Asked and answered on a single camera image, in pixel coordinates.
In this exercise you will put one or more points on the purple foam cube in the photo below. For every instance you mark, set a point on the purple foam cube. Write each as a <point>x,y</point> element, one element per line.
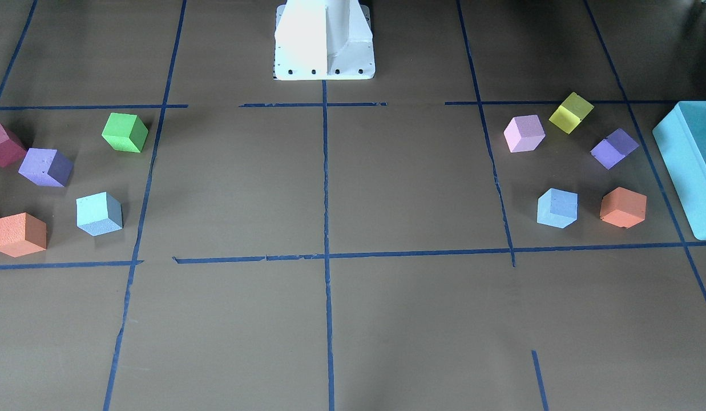
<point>614,148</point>
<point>46,167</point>

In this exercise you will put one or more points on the light blue foam cube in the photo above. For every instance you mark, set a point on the light blue foam cube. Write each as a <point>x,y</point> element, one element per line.
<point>99,214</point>
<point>557,208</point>

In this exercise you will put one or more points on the pink foam cube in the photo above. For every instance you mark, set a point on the pink foam cube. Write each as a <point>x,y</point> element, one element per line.
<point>524,133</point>

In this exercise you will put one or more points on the yellow foam cube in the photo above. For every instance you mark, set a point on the yellow foam cube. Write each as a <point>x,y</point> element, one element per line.
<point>570,113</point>

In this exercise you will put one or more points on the orange foam cube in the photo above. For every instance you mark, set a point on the orange foam cube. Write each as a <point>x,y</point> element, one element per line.
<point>623,208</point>
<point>22,234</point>

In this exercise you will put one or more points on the teal plastic bin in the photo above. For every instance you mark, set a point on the teal plastic bin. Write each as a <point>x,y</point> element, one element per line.
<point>681,138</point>

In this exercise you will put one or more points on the green foam cube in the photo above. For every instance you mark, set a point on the green foam cube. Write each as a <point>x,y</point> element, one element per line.
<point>125,132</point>

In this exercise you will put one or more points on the white pole mount base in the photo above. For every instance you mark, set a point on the white pole mount base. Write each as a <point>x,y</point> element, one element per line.
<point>324,40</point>

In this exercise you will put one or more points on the maroon foam cube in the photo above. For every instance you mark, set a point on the maroon foam cube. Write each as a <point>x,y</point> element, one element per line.
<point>11,148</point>

